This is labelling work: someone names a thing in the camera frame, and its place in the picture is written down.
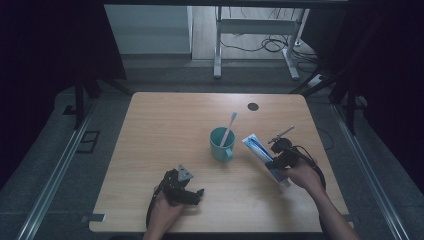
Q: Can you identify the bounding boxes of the person's right hand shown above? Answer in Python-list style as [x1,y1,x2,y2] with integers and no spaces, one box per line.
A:
[282,159,327,198]

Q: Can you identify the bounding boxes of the black floor bracket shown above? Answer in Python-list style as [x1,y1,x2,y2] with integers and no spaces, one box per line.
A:
[76,130,101,155]

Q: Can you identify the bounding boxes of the black metal stand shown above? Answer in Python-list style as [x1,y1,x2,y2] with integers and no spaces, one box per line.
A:
[62,66,133,131]
[289,63,368,136]

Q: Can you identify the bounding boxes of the black floor cables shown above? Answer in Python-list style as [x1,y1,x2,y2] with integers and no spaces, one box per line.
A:
[219,7,322,73]

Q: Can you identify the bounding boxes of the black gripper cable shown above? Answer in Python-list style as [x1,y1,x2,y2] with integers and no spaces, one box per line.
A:
[290,144,327,192]
[145,181,168,229]

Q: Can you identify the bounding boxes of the white cabinet panel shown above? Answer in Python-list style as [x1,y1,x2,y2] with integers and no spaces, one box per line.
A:
[103,4,194,56]

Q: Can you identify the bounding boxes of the aluminium floor rail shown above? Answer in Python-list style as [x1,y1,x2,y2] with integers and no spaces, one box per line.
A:
[331,103,412,240]
[15,98,98,240]

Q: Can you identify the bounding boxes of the thin black floor cable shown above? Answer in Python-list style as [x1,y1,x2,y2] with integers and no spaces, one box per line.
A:
[315,126,335,151]

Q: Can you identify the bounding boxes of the teal cup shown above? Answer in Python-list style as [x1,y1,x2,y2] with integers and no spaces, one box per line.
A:
[209,126,237,164]

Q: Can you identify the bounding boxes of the grey table corner bracket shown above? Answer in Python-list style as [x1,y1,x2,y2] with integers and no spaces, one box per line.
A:
[79,213,107,225]

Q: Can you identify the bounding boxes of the white and blue toothpaste tube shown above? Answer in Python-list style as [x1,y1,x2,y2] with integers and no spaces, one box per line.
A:
[241,133,292,188]

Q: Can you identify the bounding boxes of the pink toothbrush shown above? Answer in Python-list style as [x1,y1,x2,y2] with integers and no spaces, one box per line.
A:
[219,111,239,148]

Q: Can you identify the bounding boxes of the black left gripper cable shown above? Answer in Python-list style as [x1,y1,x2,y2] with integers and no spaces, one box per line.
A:
[145,181,168,229]

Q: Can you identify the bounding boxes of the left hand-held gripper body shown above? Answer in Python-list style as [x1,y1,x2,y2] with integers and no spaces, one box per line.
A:
[162,164,201,207]

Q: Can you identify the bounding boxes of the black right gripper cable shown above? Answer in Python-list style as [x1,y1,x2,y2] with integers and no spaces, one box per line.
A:
[290,144,327,192]

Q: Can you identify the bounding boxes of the white metal desk frame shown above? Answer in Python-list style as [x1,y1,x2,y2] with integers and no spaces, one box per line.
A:
[213,5,312,81]

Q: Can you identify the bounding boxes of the white power strip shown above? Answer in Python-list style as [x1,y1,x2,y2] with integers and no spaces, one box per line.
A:
[307,73,326,89]

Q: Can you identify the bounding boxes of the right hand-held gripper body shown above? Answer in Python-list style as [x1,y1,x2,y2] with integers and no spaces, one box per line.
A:
[267,125,302,170]

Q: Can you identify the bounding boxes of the dark curtain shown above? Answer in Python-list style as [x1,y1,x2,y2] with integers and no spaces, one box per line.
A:
[0,0,128,191]
[299,0,424,188]

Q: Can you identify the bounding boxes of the person's left hand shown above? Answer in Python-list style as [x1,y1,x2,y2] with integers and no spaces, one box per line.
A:
[146,190,186,233]

